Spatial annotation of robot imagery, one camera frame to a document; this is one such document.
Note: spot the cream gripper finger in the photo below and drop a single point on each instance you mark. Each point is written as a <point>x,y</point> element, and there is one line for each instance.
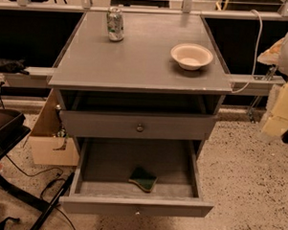
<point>276,120</point>
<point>271,55</point>

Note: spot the green yellow sponge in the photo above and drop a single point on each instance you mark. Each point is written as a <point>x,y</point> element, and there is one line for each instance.
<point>143,179</point>

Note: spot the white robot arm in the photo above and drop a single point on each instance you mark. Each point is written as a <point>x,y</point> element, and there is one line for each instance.
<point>283,57</point>

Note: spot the closed middle drawer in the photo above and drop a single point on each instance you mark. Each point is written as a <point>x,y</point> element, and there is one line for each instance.
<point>138,126</point>

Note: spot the grey wooden drawer cabinet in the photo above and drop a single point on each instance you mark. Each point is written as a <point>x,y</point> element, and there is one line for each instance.
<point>139,102</point>

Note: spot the open bottom drawer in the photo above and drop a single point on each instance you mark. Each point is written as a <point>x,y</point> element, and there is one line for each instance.
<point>101,183</point>

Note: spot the white paper bowl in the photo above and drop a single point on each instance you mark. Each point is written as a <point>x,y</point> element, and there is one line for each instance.
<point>191,56</point>

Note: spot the crushed green soda can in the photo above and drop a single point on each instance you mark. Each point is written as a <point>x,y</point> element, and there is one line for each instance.
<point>115,24</point>

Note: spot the cardboard box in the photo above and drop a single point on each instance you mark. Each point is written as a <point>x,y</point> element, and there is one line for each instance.
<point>50,145</point>

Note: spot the aluminium rail frame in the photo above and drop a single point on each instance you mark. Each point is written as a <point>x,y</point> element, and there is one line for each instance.
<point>148,10</point>

